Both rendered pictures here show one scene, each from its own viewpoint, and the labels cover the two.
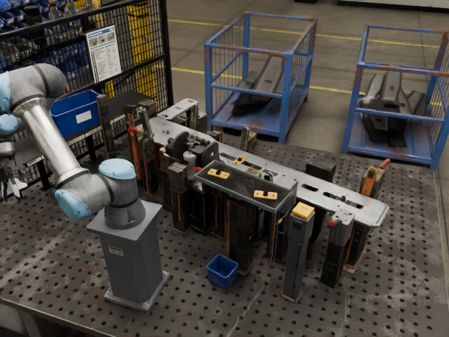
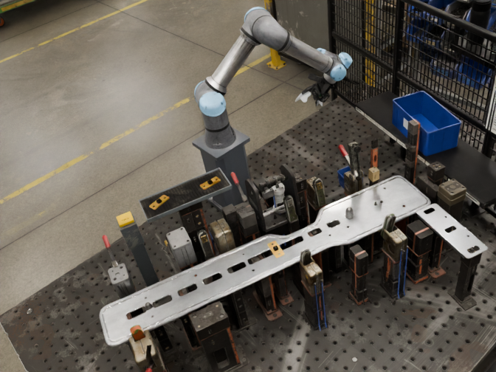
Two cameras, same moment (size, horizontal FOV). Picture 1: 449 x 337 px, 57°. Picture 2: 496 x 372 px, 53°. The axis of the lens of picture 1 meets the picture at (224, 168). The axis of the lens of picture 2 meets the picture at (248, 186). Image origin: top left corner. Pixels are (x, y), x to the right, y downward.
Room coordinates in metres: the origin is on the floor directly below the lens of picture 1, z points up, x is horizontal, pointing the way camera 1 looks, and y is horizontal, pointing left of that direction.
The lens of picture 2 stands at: (2.46, -1.16, 2.49)
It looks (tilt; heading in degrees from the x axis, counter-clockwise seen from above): 41 degrees down; 127
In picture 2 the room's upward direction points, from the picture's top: 11 degrees counter-clockwise
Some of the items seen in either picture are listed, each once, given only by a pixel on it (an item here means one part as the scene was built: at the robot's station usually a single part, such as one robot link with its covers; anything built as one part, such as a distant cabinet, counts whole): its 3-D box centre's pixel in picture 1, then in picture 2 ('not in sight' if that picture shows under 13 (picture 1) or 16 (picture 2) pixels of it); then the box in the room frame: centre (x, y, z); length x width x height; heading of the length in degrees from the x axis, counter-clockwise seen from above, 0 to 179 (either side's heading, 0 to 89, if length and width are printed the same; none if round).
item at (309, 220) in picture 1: (296, 256); (142, 257); (1.15, -0.28, 0.92); 0.08 x 0.08 x 0.44; 55
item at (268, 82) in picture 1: (262, 75); not in sight; (4.09, -0.40, 0.47); 1.20 x 0.80 x 0.95; 160
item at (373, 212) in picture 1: (244, 162); (271, 253); (1.70, -0.09, 1.00); 1.38 x 0.22 x 0.02; 55
